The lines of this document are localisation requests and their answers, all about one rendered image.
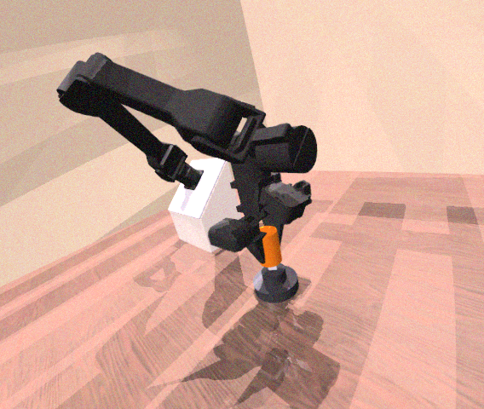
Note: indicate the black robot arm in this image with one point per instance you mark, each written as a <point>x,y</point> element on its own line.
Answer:
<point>207,120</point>

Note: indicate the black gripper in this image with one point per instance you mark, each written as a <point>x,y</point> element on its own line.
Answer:
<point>234,235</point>

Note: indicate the orange knob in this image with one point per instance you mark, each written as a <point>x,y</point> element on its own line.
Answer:
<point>271,246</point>

